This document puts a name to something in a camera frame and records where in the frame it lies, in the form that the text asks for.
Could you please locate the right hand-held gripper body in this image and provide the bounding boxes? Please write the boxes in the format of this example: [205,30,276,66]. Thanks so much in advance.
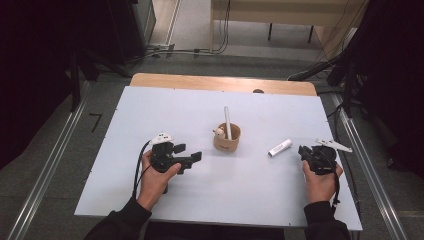
[309,138,353,176]

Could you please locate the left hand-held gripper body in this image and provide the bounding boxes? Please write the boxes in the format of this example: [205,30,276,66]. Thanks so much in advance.
[149,132,186,195]

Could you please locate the short white tube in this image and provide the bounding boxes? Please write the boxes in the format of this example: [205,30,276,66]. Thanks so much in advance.
[267,138,293,158]

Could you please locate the brown pen holder with figure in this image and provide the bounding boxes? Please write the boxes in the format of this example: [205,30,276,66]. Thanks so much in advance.
[212,122,242,153]

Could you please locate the long white pen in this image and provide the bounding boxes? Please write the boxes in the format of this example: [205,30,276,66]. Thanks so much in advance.
[223,106,233,140]

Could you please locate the person's right hand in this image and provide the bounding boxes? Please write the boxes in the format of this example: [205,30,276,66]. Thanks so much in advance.
[301,159,344,205]

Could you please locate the person's left hand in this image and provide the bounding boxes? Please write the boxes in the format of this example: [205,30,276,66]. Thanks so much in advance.
[136,149,183,212]

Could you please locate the wooden table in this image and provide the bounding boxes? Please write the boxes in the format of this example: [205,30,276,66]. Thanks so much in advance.
[129,72,318,97]

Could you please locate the person's dark clothing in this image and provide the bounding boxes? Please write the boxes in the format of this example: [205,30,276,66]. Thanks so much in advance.
[144,221,306,240]

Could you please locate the black power strip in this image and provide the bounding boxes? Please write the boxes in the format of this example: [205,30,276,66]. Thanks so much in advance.
[287,59,338,82]

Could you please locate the black curtain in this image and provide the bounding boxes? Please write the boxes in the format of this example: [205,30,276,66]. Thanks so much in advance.
[328,0,424,179]
[0,0,134,169]

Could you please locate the black stand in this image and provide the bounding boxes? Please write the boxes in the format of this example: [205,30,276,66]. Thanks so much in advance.
[68,49,101,113]

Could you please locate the grey cabinet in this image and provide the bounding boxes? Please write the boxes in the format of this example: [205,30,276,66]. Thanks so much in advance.
[109,0,157,65]

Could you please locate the beige desk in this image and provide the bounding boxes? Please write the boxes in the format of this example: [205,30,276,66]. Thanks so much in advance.
[209,0,369,54]

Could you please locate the left hand-held gripper black cable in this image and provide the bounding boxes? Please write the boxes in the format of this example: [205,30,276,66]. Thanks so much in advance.
[132,139,154,199]

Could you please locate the hand-held gripper black cable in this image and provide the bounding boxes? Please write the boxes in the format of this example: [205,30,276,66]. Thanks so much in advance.
[132,139,154,199]
[319,149,342,207]

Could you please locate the right hand-held gripper black cable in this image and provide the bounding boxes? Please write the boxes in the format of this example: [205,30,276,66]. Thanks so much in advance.
[319,149,342,207]

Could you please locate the metal floor rail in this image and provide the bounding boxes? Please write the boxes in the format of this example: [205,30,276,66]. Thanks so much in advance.
[6,81,89,240]
[329,93,409,240]

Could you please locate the floor cables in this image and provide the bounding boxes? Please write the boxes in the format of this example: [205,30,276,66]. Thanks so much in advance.
[126,0,232,65]

